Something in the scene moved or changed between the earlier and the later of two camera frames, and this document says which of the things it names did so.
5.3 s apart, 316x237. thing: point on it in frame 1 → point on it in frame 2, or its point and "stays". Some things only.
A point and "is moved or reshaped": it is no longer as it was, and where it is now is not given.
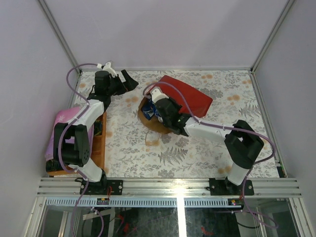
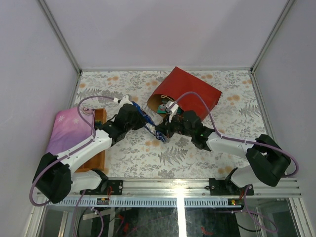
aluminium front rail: x=171 y=187 stays
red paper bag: x=200 y=103 is moved or reshaped
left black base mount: x=105 y=187 stays
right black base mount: x=224 y=187 stays
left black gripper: x=121 y=82 → x=138 y=116
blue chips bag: x=148 y=109 → x=150 y=125
